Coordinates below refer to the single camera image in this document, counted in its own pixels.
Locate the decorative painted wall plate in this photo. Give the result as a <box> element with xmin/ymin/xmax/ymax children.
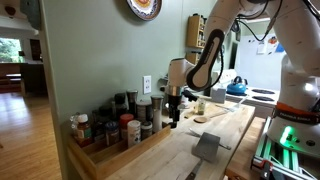
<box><xmin>125</xmin><ymin>0</ymin><xmax>163</xmax><ymax>22</ymax></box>

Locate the white salt grinder silver cap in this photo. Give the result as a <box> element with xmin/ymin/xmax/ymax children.
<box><xmin>150</xmin><ymin>95</ymin><xmax>165</xmax><ymax>134</ymax></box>

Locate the dark picture frame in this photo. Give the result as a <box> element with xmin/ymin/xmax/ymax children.
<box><xmin>29</xmin><ymin>38</ymin><xmax>43</xmax><ymax>62</ymax></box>

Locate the small spice jar black lid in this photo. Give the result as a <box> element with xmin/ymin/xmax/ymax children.
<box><xmin>140</xmin><ymin>121</ymin><xmax>154</xmax><ymax>141</ymax></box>

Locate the large jar white label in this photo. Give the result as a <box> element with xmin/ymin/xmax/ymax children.
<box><xmin>135</xmin><ymin>100</ymin><xmax>154</xmax><ymax>123</ymax></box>

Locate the white refrigerator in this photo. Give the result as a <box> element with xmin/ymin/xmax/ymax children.
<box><xmin>234</xmin><ymin>33</ymin><xmax>288</xmax><ymax>91</ymax></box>

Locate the dark glass bottle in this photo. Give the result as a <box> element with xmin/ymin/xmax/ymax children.
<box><xmin>91</xmin><ymin>111</ymin><xmax>107</xmax><ymax>144</ymax></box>

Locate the tall bottle black cap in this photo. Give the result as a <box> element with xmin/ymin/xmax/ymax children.
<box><xmin>113</xmin><ymin>92</ymin><xmax>129</xmax><ymax>118</ymax></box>

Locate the wooden spice tray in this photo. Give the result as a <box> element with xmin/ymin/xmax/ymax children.
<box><xmin>66</xmin><ymin>122</ymin><xmax>172</xmax><ymax>180</ymax></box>

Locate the clear glass spice bottle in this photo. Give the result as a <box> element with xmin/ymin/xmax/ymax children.
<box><xmin>197</xmin><ymin>98</ymin><xmax>206</xmax><ymax>116</ymax></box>

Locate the wooden wall spice rack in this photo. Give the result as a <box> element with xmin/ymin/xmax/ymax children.
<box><xmin>185</xmin><ymin>13</ymin><xmax>207</xmax><ymax>50</ymax></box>
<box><xmin>184</xmin><ymin>51</ymin><xmax>203</xmax><ymax>66</ymax></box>

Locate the white spice canister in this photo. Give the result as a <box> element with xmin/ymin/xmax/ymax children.
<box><xmin>126</xmin><ymin>119</ymin><xmax>142</xmax><ymax>149</ymax></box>

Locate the metal spatula turner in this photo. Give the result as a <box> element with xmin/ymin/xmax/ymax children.
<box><xmin>184</xmin><ymin>132</ymin><xmax>221</xmax><ymax>180</ymax></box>

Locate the white wall outlet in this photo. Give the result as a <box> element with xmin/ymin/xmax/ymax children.
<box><xmin>143</xmin><ymin>75</ymin><xmax>152</xmax><ymax>95</ymax></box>

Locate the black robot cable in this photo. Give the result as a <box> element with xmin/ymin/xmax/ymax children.
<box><xmin>234</xmin><ymin>0</ymin><xmax>284</xmax><ymax>43</ymax></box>

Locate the wooden bench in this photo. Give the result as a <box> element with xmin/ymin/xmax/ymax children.
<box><xmin>0</xmin><ymin>63</ymin><xmax>28</xmax><ymax>95</ymax></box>

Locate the white electric stove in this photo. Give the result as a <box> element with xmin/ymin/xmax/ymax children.
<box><xmin>213</xmin><ymin>68</ymin><xmax>281</xmax><ymax>119</ymax></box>

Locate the dark pepper grinder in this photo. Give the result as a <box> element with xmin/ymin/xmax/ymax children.
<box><xmin>126</xmin><ymin>88</ymin><xmax>139</xmax><ymax>116</ymax></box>

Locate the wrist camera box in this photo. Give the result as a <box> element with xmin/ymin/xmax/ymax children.
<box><xmin>182</xmin><ymin>89</ymin><xmax>199</xmax><ymax>103</ymax></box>

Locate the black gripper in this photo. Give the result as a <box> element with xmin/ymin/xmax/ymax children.
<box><xmin>167</xmin><ymin>94</ymin><xmax>183</xmax><ymax>127</ymax></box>

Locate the grey hanging wall object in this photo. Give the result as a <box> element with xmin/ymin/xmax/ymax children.
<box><xmin>19</xmin><ymin>0</ymin><xmax>42</xmax><ymax>31</ymax></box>

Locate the spice jar dark blue lid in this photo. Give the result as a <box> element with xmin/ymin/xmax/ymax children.
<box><xmin>104</xmin><ymin>120</ymin><xmax>121</xmax><ymax>147</ymax></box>

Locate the white paper carton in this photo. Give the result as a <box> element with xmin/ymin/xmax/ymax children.
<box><xmin>210</xmin><ymin>87</ymin><xmax>228</xmax><ymax>104</ymax></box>

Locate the blue tea kettle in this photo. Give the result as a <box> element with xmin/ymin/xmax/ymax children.
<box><xmin>226</xmin><ymin>75</ymin><xmax>249</xmax><ymax>96</ymax></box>

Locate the small flat wooden spatula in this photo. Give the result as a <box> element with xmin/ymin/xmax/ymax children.
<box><xmin>183</xmin><ymin>108</ymin><xmax>198</xmax><ymax>120</ymax></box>

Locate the large wooden spoon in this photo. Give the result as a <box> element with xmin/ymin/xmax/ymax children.
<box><xmin>193</xmin><ymin>110</ymin><xmax>229</xmax><ymax>124</ymax></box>

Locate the window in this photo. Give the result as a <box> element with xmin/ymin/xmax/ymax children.
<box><xmin>0</xmin><ymin>37</ymin><xmax>25</xmax><ymax>64</ymax></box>

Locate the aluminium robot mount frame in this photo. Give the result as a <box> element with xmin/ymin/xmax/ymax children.
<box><xmin>250</xmin><ymin>116</ymin><xmax>320</xmax><ymax>180</ymax></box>

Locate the blue paper on refrigerator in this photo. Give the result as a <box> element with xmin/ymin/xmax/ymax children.
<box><xmin>274</xmin><ymin>43</ymin><xmax>285</xmax><ymax>54</ymax></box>

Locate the spice jar red lid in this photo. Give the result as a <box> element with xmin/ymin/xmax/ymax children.
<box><xmin>119</xmin><ymin>113</ymin><xmax>135</xmax><ymax>141</ymax></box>

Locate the amber bottle white cap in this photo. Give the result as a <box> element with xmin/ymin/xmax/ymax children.
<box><xmin>75</xmin><ymin>113</ymin><xmax>93</xmax><ymax>148</ymax></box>

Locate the white plastic spatula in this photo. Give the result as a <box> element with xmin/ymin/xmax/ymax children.
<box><xmin>229</xmin><ymin>97</ymin><xmax>248</xmax><ymax>113</ymax></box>

